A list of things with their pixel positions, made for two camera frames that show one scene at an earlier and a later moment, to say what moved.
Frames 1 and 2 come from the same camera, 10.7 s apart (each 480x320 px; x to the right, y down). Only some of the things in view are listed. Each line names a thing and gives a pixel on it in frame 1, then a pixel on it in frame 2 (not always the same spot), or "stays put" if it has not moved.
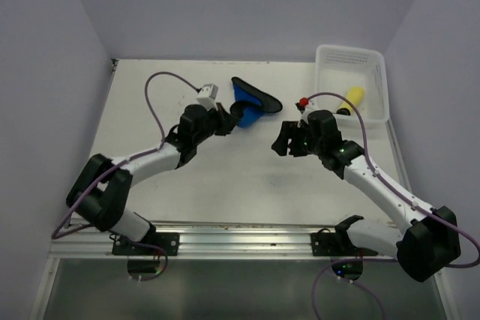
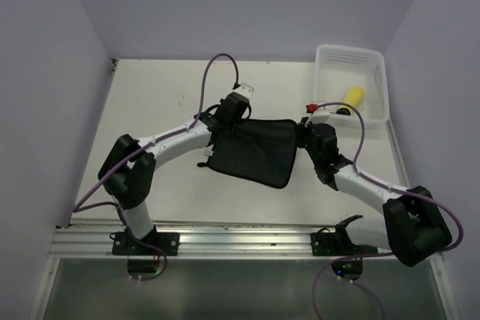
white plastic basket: (339, 69) stays put
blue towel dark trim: (251, 103) to (262, 151)
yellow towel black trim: (355, 94) stays put
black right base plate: (337, 243) stays put
